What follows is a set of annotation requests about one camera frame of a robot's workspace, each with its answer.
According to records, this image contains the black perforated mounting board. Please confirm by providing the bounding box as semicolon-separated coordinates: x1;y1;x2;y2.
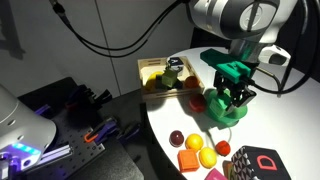
25;106;105;180

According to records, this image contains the green plastic bowl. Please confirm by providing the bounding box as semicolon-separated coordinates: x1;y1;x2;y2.
205;89;248;127

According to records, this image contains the yellow lemon upper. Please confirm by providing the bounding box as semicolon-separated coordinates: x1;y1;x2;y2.
185;134;203;151

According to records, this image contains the grey block in tray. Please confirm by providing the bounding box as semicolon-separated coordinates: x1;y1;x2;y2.
155;75;170;90

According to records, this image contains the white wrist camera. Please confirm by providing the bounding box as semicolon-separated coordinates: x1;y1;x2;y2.
258;45;291;66

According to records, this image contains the lime green cube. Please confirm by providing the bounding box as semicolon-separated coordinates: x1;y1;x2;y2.
162;68;177;87

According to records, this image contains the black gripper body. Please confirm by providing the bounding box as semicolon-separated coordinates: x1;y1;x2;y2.
213;72;250;96

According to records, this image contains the yellow lemon lower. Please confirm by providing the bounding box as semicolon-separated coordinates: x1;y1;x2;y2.
198;147;217;169

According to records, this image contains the orange square block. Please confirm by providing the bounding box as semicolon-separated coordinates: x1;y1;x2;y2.
177;149;200;173

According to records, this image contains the orange fruit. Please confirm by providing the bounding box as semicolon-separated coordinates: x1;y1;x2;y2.
184;76;199;88

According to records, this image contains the green foam block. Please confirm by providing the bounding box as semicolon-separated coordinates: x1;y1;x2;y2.
208;91;231;118

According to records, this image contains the purple clamp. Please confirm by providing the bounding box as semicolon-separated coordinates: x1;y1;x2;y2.
65;84;113;111
83;117;140;145

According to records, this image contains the black white letter cube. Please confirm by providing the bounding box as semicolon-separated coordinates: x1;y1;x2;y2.
166;57;184;75

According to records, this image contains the dark purple plum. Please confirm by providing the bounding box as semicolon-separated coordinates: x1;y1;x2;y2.
169;130;184;147

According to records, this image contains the black cable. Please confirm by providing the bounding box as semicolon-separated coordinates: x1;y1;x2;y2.
49;0;191;59

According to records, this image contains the brown striped block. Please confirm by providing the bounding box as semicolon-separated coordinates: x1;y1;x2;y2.
222;161;233;180

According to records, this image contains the wooden tray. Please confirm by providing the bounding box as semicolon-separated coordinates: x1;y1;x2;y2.
138;56;204;101

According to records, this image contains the pink block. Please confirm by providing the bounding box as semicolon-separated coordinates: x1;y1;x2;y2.
204;168;228;180

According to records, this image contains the purple clamp upper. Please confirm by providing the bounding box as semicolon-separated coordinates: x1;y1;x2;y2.
65;84;113;111

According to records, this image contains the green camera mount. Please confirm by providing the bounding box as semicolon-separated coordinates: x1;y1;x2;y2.
200;49;252;84

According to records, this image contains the silver aluminium rail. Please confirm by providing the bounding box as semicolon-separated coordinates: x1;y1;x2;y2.
39;145;72;165

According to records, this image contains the black patterned letter cube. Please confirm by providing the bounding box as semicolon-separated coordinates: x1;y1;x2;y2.
231;146;292;180

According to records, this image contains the purple clamp lower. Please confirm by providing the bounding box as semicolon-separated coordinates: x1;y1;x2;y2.
83;117;140;145

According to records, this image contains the yellow banana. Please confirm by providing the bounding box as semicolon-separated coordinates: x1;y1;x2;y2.
145;71;163;91

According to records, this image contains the red apple with hole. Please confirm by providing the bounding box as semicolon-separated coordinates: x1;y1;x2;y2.
189;94;207;113

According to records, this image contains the blue block in tray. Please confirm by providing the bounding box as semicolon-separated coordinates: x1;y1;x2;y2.
173;80;183;89

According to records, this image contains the yellow lemon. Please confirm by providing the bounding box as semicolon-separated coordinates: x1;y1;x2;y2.
198;147;217;169
185;134;203;151

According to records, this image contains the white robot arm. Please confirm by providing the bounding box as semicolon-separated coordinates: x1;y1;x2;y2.
0;0;297;172

